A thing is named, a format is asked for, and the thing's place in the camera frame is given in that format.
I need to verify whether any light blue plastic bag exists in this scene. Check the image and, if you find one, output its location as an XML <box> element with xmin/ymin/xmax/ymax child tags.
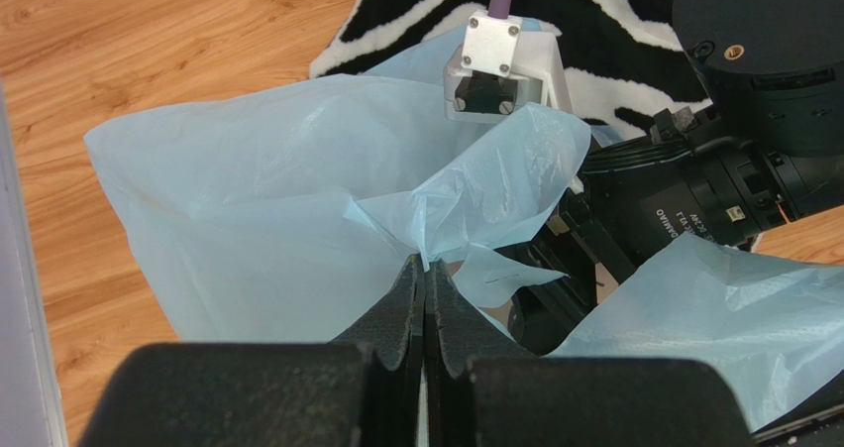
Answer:
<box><xmin>84</xmin><ymin>32</ymin><xmax>843</xmax><ymax>428</ymax></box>

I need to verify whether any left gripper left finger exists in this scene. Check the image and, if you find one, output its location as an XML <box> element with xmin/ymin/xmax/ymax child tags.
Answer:
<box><xmin>80</xmin><ymin>256</ymin><xmax>424</xmax><ymax>446</ymax></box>

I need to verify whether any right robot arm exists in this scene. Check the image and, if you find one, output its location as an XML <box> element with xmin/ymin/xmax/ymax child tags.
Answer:
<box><xmin>505</xmin><ymin>0</ymin><xmax>843</xmax><ymax>355</ymax></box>

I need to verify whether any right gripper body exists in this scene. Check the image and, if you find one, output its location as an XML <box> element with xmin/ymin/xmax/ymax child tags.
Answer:
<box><xmin>497</xmin><ymin>191</ymin><xmax>636</xmax><ymax>355</ymax></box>

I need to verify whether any zebra striped cushion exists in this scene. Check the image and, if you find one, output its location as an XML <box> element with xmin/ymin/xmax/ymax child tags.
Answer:
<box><xmin>309</xmin><ymin>0</ymin><xmax>709</xmax><ymax>139</ymax></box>

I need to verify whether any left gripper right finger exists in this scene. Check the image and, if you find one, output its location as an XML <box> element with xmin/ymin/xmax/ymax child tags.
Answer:
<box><xmin>425</xmin><ymin>262</ymin><xmax>752</xmax><ymax>446</ymax></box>

